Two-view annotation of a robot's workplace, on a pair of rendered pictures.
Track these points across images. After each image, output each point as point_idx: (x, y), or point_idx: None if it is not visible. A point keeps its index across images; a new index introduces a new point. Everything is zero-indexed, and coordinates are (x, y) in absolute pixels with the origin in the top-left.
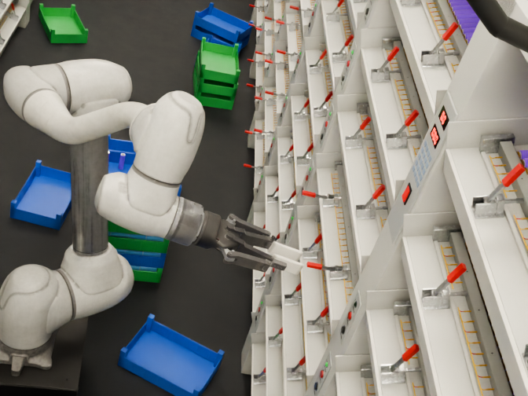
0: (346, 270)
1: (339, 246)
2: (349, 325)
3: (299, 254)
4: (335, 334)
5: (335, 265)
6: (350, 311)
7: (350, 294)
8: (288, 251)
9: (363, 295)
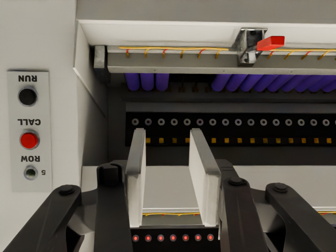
0: (237, 65)
1: (326, 50)
2: (14, 126)
3: (189, 163)
4: (64, 38)
5: (252, 62)
6: (39, 142)
7: (181, 55)
8: (194, 180)
9: (25, 207)
